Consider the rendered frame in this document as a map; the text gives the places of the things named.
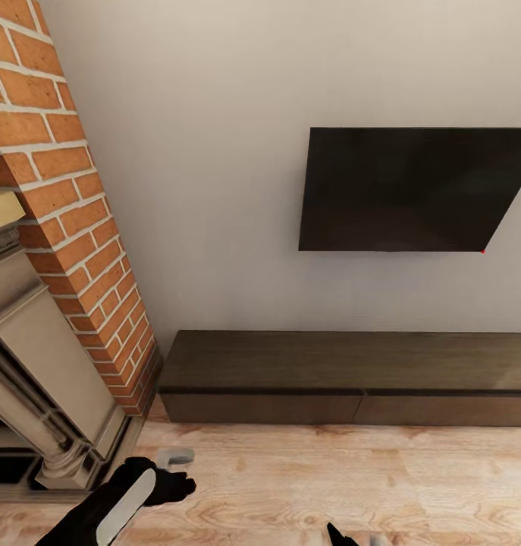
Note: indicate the wood fireplace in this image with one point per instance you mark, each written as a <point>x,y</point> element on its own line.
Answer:
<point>62,434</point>

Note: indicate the cabinet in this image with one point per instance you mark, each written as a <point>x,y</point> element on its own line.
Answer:
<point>343,377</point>

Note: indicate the wall mounted tv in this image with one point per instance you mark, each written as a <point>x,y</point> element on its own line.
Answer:
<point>410,189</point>

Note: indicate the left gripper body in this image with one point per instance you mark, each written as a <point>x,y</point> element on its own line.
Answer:
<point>173,488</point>

